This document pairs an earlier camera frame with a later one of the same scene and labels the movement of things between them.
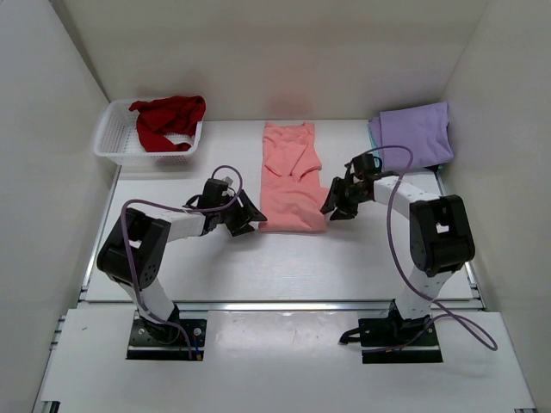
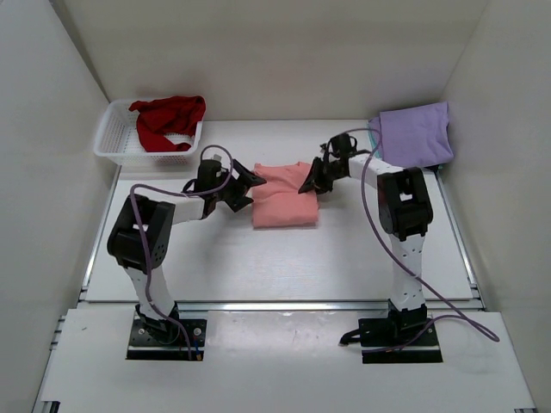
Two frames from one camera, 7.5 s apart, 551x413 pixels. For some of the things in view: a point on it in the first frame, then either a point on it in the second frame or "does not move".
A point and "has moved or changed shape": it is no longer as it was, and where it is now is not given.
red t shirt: x=179 y=114 does not move
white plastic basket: x=117 y=139 does not move
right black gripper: x=344 y=194 -> x=321 y=175
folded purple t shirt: x=425 y=129 does not move
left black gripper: x=237 y=213 -> x=235 y=189
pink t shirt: x=292 y=193 has moved or changed shape
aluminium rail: x=284 y=306 does not move
